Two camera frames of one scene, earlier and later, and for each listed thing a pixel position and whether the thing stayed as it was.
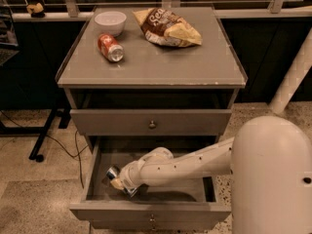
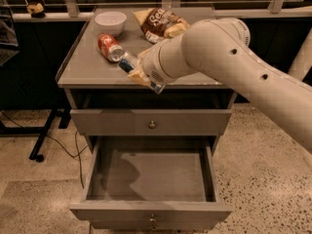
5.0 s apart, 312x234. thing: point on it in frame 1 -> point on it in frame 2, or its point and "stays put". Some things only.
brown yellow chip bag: (163, 27) stays put
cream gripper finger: (118, 182) -> (139, 77)
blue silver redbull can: (112, 173) -> (129, 62)
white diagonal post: (293, 78) stays put
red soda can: (110, 48) stays put
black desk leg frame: (41, 132) stays put
